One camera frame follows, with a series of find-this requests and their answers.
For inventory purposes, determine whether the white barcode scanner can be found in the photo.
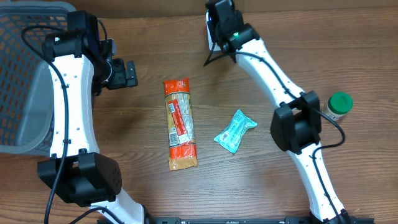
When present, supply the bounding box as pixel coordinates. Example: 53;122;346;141
205;11;221;52

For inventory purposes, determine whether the green lid jar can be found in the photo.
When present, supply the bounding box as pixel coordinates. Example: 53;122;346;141
323;92;353;121

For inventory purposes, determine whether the grey plastic mesh basket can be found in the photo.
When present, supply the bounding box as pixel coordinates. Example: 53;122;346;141
1;1;75;156

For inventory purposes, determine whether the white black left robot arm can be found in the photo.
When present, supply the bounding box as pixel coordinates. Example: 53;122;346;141
37;11;152;223

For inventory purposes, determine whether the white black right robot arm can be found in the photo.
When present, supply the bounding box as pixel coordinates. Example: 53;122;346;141
205;0;351;223

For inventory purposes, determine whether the teal wet wipes packet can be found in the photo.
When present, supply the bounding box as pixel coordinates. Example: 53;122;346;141
214;110;257;154

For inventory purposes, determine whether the orange spaghetti pasta packet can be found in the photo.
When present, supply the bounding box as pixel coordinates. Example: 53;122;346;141
163;78;198;170

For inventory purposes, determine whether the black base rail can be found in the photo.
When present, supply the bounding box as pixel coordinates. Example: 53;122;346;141
98;216;376;224

